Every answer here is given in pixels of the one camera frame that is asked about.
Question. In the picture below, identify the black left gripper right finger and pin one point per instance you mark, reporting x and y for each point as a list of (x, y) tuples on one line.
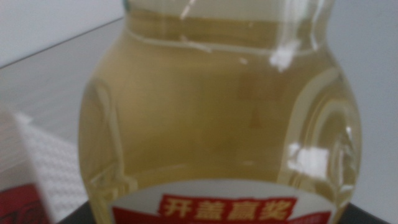
[(357, 217)]

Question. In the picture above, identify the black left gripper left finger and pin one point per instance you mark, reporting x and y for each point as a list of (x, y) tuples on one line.
[(84, 217)]

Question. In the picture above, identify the red cola can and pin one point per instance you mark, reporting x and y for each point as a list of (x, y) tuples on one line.
[(18, 205)]

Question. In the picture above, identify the yellow tea bottle white cap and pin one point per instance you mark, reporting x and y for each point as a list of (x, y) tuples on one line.
[(202, 118)]

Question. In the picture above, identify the white perforated plastic basket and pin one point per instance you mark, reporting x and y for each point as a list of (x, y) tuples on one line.
[(59, 168)]

